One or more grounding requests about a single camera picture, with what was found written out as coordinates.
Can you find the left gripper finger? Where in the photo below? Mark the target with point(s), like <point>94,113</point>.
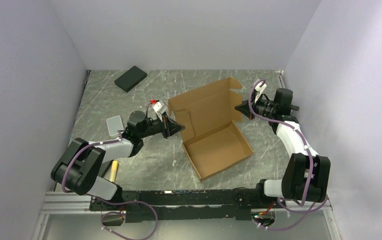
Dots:
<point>167,120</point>
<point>170,128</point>

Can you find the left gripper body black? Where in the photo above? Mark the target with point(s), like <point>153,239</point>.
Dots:
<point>155,126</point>

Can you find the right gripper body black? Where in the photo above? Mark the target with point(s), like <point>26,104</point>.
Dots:
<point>263,109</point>

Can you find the brown cardboard box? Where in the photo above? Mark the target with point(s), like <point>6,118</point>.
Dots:
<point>211,139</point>

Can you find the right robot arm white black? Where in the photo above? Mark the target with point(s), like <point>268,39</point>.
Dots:
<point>307,173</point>

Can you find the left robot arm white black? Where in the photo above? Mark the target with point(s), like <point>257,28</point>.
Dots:
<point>78,168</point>

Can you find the black flat box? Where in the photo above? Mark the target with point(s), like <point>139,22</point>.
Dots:
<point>128,80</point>

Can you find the clear plastic lid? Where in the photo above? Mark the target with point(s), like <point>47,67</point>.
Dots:
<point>114,125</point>

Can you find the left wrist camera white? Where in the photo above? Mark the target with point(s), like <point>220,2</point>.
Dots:
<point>159,107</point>

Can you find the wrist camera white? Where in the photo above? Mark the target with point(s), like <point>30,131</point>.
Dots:
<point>259,90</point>
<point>159,107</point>

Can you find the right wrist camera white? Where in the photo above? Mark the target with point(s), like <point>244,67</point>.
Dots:
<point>259,90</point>

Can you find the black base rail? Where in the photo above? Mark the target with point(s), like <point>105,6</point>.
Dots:
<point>146,205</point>

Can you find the aluminium frame rail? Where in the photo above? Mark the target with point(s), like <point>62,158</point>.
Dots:
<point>56,202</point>

